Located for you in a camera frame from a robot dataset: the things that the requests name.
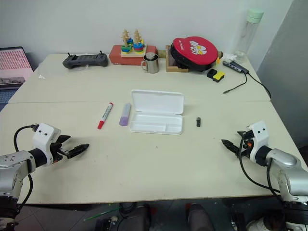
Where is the white shoe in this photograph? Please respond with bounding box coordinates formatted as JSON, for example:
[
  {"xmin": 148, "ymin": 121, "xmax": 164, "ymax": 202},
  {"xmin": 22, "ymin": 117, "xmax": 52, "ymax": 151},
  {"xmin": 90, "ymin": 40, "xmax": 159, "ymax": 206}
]
[{"xmin": 246, "ymin": 216, "xmax": 266, "ymax": 231}]

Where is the yellow and black block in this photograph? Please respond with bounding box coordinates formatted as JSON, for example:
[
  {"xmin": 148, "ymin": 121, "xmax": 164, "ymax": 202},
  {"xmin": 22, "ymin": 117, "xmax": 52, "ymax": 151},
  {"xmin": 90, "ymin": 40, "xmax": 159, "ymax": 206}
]
[{"xmin": 212, "ymin": 71, "xmax": 226, "ymax": 83}]

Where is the red cardboard box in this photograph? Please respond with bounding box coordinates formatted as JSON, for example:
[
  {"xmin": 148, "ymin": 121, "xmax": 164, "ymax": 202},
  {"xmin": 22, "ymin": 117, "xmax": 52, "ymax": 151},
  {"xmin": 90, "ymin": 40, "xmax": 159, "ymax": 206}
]
[{"xmin": 108, "ymin": 44, "xmax": 158, "ymax": 66}]

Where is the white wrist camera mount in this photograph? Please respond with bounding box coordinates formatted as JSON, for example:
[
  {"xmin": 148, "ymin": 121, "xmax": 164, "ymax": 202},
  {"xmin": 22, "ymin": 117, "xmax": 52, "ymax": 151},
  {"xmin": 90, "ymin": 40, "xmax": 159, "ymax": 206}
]
[
  {"xmin": 32, "ymin": 123, "xmax": 62, "ymax": 167},
  {"xmin": 248, "ymin": 120, "xmax": 269, "ymax": 162}
]

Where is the black usb hub cable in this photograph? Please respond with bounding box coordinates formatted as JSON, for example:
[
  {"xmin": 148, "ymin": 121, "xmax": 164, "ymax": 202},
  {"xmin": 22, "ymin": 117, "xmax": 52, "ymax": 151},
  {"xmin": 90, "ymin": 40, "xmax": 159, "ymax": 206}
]
[{"xmin": 222, "ymin": 71, "xmax": 272, "ymax": 99}]

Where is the red black paddle case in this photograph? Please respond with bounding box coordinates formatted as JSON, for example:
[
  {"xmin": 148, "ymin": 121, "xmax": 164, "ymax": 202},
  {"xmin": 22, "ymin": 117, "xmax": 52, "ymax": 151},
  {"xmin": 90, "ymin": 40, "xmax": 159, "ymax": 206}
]
[{"xmin": 170, "ymin": 36, "xmax": 220, "ymax": 73}]

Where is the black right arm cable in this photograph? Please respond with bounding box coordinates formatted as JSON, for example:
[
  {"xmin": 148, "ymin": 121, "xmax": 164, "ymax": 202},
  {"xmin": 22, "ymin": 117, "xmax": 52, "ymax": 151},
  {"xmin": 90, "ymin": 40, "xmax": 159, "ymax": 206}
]
[{"xmin": 239, "ymin": 137, "xmax": 282, "ymax": 196}]

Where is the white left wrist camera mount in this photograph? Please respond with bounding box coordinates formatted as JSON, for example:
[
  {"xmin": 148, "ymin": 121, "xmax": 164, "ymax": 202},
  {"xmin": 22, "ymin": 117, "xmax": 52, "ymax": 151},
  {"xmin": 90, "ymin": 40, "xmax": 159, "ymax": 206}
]
[{"xmin": 32, "ymin": 123, "xmax": 62, "ymax": 167}]

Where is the open laptop pink screen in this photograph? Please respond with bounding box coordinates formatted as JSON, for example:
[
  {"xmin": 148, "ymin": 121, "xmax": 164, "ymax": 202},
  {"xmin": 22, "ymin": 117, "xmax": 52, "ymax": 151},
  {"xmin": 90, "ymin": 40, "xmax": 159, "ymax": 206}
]
[{"xmin": 0, "ymin": 46, "xmax": 35, "ymax": 112}]

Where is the black handheld remote controller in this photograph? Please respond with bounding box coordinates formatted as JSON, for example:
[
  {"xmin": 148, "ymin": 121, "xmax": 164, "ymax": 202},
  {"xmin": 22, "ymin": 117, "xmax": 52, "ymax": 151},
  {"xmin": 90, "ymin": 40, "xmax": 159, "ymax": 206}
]
[{"xmin": 62, "ymin": 51, "xmax": 109, "ymax": 70}]

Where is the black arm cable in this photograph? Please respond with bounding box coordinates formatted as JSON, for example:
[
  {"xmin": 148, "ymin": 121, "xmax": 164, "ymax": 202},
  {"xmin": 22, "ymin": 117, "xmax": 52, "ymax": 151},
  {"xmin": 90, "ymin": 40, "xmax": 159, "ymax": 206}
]
[
  {"xmin": 239, "ymin": 137, "xmax": 282, "ymax": 196},
  {"xmin": 13, "ymin": 124, "xmax": 39, "ymax": 210}
]

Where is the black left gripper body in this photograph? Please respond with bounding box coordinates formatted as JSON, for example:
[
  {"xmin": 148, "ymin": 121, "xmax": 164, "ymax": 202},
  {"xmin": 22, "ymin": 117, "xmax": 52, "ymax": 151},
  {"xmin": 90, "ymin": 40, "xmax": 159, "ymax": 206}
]
[{"xmin": 49, "ymin": 141, "xmax": 72, "ymax": 165}]

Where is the purple glue stick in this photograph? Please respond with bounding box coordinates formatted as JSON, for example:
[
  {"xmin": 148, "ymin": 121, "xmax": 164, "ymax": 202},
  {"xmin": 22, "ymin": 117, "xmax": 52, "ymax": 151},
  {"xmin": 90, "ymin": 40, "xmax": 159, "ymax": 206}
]
[{"xmin": 119, "ymin": 103, "xmax": 132, "ymax": 127}]

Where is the crumpled white tissue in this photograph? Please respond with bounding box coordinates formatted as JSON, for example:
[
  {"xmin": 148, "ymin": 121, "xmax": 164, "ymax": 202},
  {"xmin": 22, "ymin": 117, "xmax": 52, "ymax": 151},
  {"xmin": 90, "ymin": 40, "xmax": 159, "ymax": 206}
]
[{"xmin": 222, "ymin": 53, "xmax": 238, "ymax": 64}]

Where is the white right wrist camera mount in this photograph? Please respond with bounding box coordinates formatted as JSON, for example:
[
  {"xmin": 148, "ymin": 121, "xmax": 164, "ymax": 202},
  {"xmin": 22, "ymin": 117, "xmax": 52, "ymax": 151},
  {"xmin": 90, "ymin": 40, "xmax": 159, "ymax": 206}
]
[{"xmin": 248, "ymin": 120, "xmax": 269, "ymax": 162}]

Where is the clear bottle green lid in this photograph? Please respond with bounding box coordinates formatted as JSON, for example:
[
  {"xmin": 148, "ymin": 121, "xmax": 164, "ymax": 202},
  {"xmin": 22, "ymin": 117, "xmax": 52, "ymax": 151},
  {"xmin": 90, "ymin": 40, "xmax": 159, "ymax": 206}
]
[{"xmin": 234, "ymin": 7, "xmax": 265, "ymax": 59}]

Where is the wooden tray box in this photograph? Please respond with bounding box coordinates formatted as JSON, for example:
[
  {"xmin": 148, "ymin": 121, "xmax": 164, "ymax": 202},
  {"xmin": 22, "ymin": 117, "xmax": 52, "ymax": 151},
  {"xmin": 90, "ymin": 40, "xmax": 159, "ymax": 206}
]
[{"xmin": 165, "ymin": 44, "xmax": 191, "ymax": 73}]

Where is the stainless steel mug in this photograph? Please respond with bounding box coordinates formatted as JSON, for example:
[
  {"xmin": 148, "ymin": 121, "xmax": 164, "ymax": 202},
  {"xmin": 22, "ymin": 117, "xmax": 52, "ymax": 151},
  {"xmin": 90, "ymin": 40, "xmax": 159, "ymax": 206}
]
[{"xmin": 141, "ymin": 52, "xmax": 160, "ymax": 74}]

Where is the white open pencil case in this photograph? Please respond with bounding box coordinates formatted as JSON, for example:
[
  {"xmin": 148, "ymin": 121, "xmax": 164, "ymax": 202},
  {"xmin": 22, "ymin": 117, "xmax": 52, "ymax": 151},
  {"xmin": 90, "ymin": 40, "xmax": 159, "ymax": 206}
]
[{"xmin": 129, "ymin": 89, "xmax": 185, "ymax": 136}]

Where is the wooden ring stacking toy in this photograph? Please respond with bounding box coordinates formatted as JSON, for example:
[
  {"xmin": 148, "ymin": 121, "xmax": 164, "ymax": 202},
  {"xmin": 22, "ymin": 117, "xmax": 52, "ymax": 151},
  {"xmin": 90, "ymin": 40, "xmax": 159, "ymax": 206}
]
[{"xmin": 120, "ymin": 29, "xmax": 147, "ymax": 58}]

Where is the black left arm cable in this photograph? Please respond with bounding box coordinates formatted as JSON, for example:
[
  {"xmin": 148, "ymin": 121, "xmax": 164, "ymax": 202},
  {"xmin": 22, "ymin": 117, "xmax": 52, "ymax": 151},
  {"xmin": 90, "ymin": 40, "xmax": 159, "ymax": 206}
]
[{"xmin": 13, "ymin": 124, "xmax": 39, "ymax": 210}]

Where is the red and white marker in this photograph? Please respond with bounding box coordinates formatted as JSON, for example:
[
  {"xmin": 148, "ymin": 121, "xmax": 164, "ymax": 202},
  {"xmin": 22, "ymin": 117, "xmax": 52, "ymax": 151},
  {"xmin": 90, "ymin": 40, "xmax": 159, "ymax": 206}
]
[{"xmin": 97, "ymin": 102, "xmax": 115, "ymax": 130}]

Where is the dark rounded shape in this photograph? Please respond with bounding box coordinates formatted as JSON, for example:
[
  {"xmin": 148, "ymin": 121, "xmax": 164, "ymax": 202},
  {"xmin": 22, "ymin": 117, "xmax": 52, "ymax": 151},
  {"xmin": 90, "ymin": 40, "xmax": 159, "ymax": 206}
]
[
  {"xmin": 94, "ymin": 202, "xmax": 153, "ymax": 231},
  {"xmin": 185, "ymin": 203, "xmax": 215, "ymax": 231}
]

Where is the grey usb hub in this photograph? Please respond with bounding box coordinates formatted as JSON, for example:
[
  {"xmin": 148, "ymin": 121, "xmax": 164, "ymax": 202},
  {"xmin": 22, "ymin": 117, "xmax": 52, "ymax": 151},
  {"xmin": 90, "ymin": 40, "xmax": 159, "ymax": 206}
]
[{"xmin": 222, "ymin": 60, "xmax": 250, "ymax": 74}]

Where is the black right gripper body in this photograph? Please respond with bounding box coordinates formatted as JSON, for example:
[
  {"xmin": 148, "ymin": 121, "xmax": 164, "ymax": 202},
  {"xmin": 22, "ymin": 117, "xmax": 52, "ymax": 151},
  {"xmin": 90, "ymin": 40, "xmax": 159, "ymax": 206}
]
[{"xmin": 240, "ymin": 131, "xmax": 254, "ymax": 157}]

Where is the green stick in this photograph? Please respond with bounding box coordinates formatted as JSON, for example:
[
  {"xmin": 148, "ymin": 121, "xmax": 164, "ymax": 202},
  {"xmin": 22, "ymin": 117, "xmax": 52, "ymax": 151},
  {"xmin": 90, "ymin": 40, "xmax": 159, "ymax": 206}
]
[{"xmin": 83, "ymin": 207, "xmax": 119, "ymax": 222}]

